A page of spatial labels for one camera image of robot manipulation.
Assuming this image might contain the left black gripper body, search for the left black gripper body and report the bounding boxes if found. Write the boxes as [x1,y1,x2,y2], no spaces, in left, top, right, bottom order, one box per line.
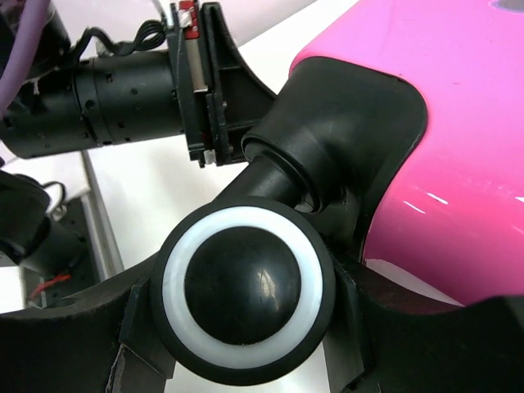
[1,1,205,160]

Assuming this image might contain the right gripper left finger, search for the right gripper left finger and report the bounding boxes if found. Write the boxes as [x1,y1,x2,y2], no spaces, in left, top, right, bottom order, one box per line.
[1,256,176,392]

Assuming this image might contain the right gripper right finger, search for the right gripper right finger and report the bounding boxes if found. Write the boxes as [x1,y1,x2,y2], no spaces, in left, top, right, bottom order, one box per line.
[323,247,523,392]

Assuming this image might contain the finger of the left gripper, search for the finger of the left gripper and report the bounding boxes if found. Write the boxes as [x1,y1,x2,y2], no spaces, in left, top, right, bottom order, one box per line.
[202,2,275,166]

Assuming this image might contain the pink hard-shell suitcase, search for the pink hard-shell suitcase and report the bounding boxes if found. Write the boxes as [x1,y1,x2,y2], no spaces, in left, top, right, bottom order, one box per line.
[150,1,523,386]

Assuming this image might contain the metal base rail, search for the metal base rail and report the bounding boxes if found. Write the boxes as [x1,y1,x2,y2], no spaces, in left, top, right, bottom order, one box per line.
[21,151,124,309]

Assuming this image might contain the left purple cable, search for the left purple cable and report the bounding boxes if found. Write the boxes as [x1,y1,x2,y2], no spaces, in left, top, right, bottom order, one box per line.
[0,0,52,107]

